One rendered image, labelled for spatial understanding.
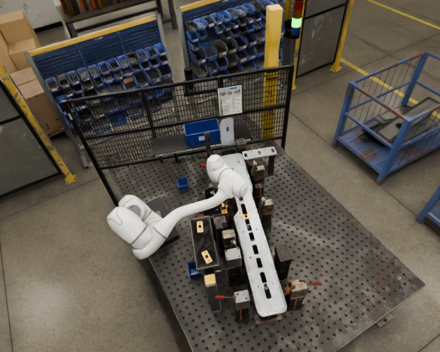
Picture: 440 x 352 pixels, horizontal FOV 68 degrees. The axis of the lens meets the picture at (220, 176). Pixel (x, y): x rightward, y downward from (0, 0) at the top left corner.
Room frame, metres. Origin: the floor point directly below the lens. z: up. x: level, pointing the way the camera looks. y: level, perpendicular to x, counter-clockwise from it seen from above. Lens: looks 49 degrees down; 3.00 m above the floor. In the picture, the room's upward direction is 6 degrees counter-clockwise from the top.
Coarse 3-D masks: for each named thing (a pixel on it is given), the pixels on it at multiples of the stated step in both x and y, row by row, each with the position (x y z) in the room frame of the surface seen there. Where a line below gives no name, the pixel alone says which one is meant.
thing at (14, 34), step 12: (0, 24) 5.22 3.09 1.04; (12, 24) 5.28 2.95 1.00; (24, 24) 5.33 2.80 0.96; (0, 36) 5.04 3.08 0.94; (12, 36) 5.24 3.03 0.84; (24, 36) 5.30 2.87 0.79; (36, 36) 5.94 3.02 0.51; (0, 48) 4.81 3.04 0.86; (12, 48) 5.03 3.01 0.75; (24, 48) 4.99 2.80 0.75; (36, 48) 5.06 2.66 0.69; (0, 60) 4.78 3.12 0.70; (12, 60) 4.88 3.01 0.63; (24, 60) 4.90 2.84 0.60; (12, 72) 4.80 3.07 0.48
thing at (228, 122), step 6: (222, 120) 2.07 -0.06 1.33; (228, 120) 2.07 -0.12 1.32; (222, 126) 2.07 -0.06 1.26; (228, 126) 2.07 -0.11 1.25; (222, 132) 2.07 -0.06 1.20; (228, 132) 2.07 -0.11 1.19; (222, 138) 2.07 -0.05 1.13; (228, 138) 2.07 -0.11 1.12; (234, 138) 2.07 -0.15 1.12; (222, 144) 2.07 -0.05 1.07; (228, 144) 2.07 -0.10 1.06; (234, 144) 2.08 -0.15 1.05
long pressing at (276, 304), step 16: (224, 160) 1.94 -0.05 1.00; (240, 160) 1.92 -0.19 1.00; (240, 208) 1.42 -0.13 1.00; (240, 224) 1.28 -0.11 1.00; (256, 224) 1.27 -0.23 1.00; (240, 240) 1.15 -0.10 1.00; (256, 240) 1.14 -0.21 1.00; (256, 256) 1.01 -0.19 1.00; (256, 272) 0.90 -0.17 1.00; (272, 272) 0.89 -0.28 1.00; (256, 288) 0.80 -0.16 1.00; (272, 288) 0.79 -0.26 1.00; (256, 304) 0.70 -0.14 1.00; (272, 304) 0.69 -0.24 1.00
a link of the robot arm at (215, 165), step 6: (210, 156) 1.28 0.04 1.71; (216, 156) 1.27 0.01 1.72; (210, 162) 1.24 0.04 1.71; (216, 162) 1.23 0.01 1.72; (222, 162) 1.25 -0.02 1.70; (210, 168) 1.22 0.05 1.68; (216, 168) 1.21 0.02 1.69; (222, 168) 1.21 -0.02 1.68; (228, 168) 1.22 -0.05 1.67; (210, 174) 1.22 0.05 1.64; (216, 174) 1.19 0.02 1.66; (216, 180) 1.19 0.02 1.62
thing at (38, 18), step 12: (0, 0) 7.16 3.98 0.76; (12, 0) 7.25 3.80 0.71; (24, 0) 7.34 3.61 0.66; (36, 0) 7.43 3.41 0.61; (48, 0) 7.53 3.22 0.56; (0, 12) 7.12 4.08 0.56; (12, 12) 7.20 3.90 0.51; (24, 12) 7.30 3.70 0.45; (36, 12) 7.39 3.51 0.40; (48, 12) 7.48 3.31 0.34; (36, 24) 7.34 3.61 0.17; (48, 24) 7.45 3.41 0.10; (60, 24) 7.57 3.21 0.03
